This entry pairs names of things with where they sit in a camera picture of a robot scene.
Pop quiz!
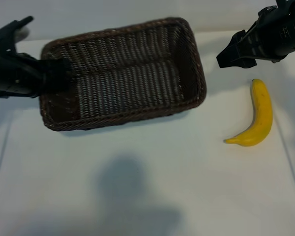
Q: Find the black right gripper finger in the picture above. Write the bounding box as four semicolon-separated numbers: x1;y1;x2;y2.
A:
217;53;258;69
216;29;249;61

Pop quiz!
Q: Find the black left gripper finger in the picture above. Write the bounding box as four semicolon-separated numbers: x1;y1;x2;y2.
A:
40;70;72;93
24;53;70;72

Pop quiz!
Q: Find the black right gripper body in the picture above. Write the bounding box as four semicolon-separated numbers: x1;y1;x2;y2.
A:
245;6;295;63

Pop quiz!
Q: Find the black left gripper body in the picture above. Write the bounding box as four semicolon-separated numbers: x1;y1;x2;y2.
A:
0;54;44;99

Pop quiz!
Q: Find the yellow banana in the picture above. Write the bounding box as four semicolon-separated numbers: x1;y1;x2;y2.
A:
223;78;273;148

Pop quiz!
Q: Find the dark brown wicker basket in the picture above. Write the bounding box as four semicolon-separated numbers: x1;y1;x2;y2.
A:
39;16;207;132

